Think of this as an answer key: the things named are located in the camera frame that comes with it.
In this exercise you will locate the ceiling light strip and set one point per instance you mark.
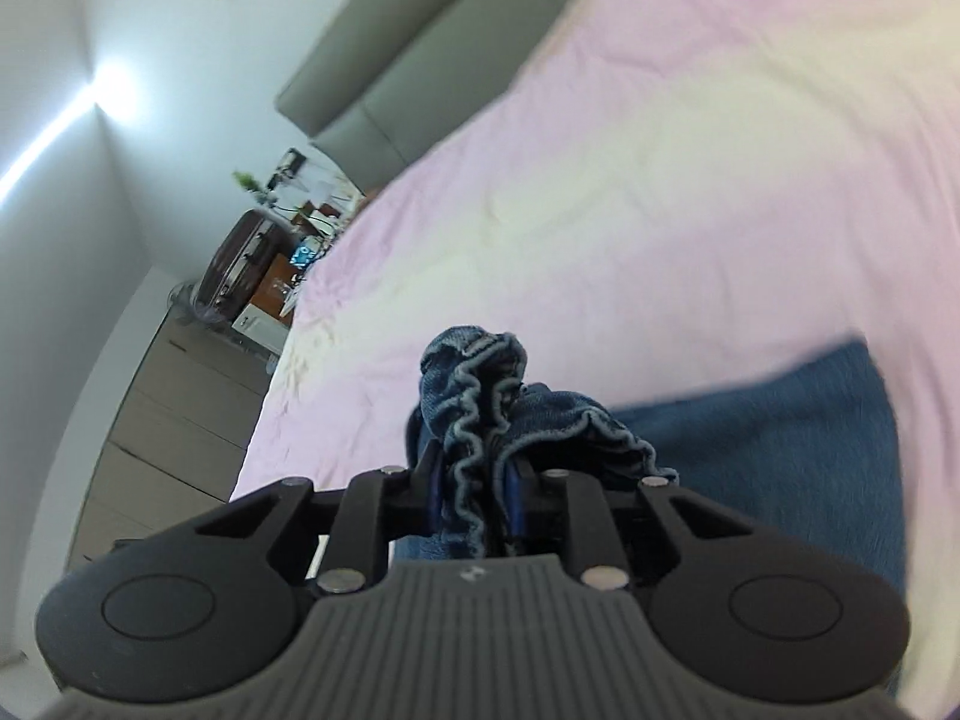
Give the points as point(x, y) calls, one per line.
point(45, 142)

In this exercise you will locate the pink floral duvet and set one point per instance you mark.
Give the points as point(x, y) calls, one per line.
point(675, 165)

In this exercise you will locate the grey drawer cabinet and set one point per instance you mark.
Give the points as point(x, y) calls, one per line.
point(172, 420)

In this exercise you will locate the small green potted plant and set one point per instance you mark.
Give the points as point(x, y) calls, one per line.
point(247, 184)

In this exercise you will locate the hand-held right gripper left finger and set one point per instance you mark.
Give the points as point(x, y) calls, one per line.
point(431, 496)

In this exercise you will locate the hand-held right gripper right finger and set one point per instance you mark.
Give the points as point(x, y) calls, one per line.
point(516, 502)

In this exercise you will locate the standing fan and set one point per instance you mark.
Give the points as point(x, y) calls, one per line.
point(191, 304)

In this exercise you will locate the wooden nightstand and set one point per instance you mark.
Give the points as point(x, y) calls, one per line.
point(274, 292)

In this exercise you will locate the blue denim pants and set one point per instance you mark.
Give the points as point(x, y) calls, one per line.
point(750, 435)

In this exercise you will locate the grey padded bed headboard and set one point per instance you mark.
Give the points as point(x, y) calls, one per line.
point(420, 52)

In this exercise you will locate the brown suitcase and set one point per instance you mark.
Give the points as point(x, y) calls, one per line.
point(240, 259)

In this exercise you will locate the blue digital clock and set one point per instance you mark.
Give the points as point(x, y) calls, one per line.
point(305, 253)

